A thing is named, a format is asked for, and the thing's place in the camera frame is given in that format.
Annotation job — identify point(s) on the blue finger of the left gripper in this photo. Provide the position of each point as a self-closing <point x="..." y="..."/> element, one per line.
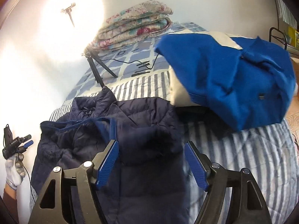
<point x="26" y="144"/>
<point x="24" y="139"/>

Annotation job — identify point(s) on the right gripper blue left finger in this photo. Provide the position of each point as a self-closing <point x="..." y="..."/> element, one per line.
<point x="103" y="164"/>

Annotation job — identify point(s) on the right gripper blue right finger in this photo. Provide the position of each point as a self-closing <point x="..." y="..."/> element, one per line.
<point x="198" y="165"/>

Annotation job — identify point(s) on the navy quilted puffer jacket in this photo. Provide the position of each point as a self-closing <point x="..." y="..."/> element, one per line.
<point x="62" y="171"/>

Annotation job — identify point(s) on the person forearm dark sleeve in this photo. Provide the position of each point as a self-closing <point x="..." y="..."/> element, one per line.
<point x="10" y="200"/>

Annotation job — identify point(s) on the black clothes rack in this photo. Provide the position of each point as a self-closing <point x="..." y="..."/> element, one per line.
<point x="278" y="35"/>

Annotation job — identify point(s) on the white gloved left hand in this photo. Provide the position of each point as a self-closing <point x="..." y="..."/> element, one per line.
<point x="15" y="170"/>

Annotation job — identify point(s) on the blue checked bed sheet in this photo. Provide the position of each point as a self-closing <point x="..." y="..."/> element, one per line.
<point x="139" y="72"/>

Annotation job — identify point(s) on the blue garment pile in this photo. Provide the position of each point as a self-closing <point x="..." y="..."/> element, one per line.
<point x="247" y="82"/>

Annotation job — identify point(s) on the folded floral quilt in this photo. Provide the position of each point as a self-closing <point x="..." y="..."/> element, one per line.
<point x="144" y="20"/>

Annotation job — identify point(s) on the yellow box on rack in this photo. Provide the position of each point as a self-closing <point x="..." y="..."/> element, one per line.
<point x="292" y="35"/>

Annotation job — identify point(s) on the striped hanging towel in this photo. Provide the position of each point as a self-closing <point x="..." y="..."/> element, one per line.
<point x="285" y="14"/>

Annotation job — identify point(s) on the bright ring light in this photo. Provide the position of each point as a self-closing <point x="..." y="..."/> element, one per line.
<point x="69" y="24"/>

